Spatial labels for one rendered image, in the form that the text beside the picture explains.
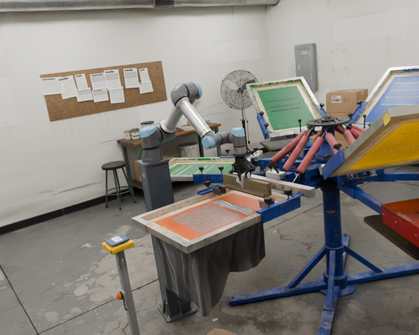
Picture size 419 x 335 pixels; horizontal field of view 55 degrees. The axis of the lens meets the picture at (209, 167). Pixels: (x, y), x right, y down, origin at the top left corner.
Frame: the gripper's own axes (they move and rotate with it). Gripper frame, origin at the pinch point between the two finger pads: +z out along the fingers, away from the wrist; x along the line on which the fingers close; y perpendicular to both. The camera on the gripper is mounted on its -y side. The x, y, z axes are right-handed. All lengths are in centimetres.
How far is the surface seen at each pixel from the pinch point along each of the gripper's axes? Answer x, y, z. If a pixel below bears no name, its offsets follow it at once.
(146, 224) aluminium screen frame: 64, 11, 7
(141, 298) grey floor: 38, 103, 106
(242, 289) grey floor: -28, 50, 106
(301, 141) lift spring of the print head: -58, 5, -14
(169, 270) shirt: 54, 13, 40
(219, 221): 31.2, -11.3, 10.1
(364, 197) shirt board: -51, -47, 14
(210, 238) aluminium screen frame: 50, -29, 8
